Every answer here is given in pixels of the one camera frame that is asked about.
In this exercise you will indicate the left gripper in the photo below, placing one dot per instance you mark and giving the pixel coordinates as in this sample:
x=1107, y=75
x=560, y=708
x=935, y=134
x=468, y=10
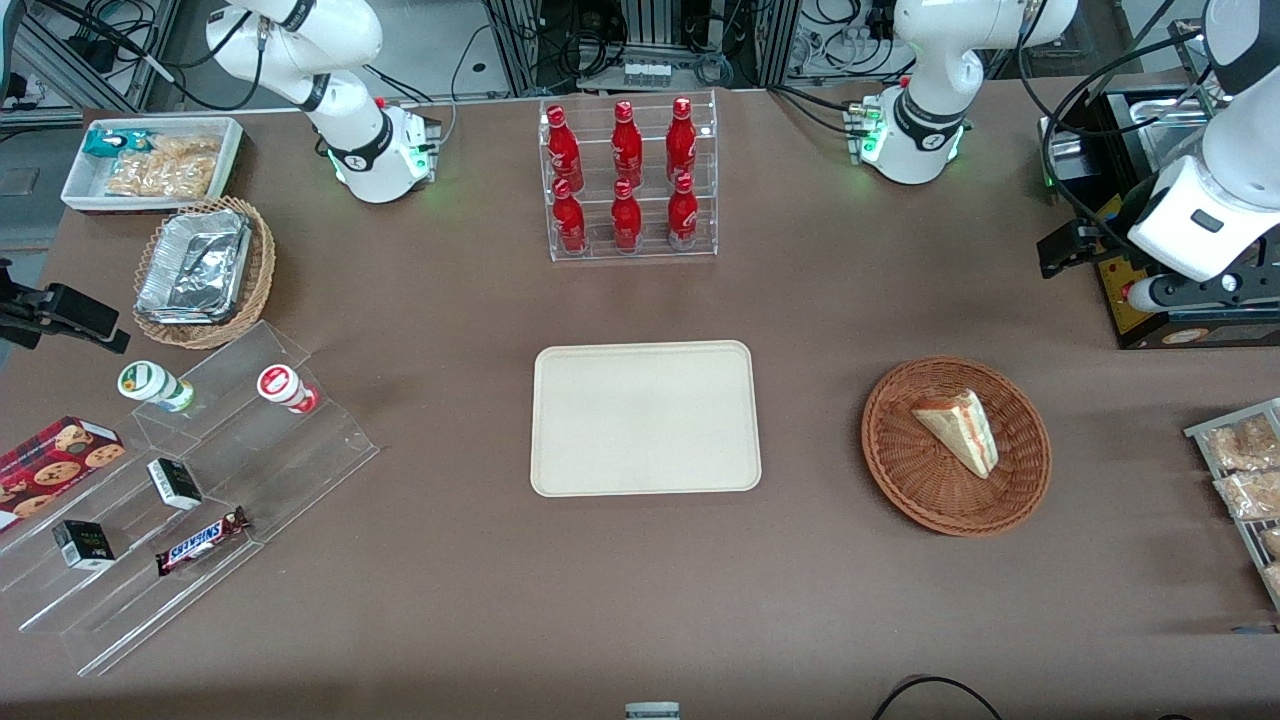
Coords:
x=1113, y=226

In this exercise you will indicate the triangle sandwich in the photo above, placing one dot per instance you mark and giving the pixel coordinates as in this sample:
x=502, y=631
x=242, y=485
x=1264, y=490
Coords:
x=962, y=430

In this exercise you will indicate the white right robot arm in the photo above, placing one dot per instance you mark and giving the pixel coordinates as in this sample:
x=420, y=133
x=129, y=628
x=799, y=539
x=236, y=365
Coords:
x=300, y=40

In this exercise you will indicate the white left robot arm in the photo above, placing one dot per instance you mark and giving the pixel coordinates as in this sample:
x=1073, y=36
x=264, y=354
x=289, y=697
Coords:
x=915, y=130

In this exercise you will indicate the light wicker basket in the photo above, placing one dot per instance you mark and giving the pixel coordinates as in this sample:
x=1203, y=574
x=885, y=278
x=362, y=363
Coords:
x=262, y=270

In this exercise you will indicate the brown round wicker basket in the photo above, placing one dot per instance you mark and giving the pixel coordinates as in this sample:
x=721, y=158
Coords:
x=900, y=460

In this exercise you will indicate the grey snack tray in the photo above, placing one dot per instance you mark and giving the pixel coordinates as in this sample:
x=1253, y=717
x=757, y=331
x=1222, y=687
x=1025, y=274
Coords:
x=1243, y=535

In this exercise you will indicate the cream plastic tray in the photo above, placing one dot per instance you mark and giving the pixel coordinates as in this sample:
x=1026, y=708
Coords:
x=645, y=420

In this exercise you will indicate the green lid yogurt cup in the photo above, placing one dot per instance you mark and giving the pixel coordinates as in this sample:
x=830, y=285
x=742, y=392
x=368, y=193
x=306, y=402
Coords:
x=150, y=383

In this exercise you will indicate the aluminium foil container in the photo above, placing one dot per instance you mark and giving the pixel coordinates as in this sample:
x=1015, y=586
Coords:
x=195, y=265

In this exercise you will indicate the black food warmer machine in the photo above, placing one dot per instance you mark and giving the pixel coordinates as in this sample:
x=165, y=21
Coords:
x=1105, y=125

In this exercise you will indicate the white rectangular bin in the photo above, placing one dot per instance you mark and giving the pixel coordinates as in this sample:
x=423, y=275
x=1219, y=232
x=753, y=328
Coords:
x=80, y=190

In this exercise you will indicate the steel warmer pan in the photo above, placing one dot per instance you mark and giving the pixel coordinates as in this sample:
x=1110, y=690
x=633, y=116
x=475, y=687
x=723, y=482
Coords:
x=1165, y=125

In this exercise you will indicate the red cookie box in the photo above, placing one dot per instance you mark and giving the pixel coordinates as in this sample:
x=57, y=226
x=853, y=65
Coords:
x=50, y=465

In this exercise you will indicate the clear bag of crackers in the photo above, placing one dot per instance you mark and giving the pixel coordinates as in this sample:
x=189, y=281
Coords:
x=170, y=168

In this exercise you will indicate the teal snack packet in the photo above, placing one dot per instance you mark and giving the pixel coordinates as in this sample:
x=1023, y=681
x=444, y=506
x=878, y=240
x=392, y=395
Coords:
x=112, y=143

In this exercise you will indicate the small black white box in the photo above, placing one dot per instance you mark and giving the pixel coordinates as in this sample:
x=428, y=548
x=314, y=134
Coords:
x=84, y=545
x=175, y=483

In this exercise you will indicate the red lid yogurt cup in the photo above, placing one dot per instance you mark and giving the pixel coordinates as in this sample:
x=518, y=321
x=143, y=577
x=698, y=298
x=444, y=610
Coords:
x=280, y=385

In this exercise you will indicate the Snickers chocolate bar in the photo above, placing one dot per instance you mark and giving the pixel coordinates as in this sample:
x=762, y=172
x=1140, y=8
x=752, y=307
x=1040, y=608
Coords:
x=203, y=542

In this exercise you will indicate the clear acrylic stepped display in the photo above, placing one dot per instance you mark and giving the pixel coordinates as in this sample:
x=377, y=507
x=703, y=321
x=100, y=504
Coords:
x=300, y=460

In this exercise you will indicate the clear bag of pastries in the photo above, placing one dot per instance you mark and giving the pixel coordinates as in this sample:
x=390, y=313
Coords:
x=1255, y=495
x=1245, y=445

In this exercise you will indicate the red cola bottle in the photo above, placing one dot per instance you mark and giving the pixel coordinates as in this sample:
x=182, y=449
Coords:
x=569, y=220
x=681, y=140
x=565, y=150
x=627, y=145
x=683, y=215
x=626, y=218

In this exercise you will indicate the clear acrylic bottle rack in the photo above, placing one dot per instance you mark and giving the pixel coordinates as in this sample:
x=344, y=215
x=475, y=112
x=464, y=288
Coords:
x=630, y=255

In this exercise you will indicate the white power strip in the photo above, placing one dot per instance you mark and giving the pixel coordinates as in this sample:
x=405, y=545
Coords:
x=646, y=73

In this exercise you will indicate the small grey white object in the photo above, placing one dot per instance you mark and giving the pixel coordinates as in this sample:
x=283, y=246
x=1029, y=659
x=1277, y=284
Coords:
x=652, y=712

